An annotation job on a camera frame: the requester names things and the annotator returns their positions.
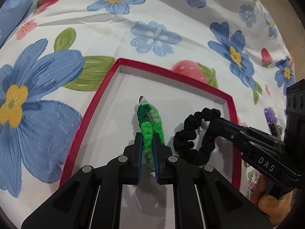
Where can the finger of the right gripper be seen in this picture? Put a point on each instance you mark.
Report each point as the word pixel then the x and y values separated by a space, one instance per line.
pixel 239 141
pixel 223 127

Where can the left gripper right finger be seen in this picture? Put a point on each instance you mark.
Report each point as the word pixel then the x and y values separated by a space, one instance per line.
pixel 203 197

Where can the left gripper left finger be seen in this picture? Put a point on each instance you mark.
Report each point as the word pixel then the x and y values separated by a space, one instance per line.
pixel 91 198

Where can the black velvet scrunchie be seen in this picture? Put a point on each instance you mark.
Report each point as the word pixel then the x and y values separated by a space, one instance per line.
pixel 183 141

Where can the right hand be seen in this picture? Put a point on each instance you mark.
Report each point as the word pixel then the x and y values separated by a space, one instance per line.
pixel 275 209

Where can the black comb hair clip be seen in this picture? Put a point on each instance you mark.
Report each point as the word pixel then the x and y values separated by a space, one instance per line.
pixel 276 130

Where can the purple frilly scrunchie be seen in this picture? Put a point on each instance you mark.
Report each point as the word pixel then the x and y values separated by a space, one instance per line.
pixel 270 115

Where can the red shallow tray box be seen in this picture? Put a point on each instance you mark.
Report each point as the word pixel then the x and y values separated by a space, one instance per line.
pixel 110 122

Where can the floral white bed sheet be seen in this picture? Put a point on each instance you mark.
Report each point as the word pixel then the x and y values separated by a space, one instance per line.
pixel 54 61

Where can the light blue pillow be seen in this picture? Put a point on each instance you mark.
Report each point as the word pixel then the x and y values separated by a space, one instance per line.
pixel 12 12

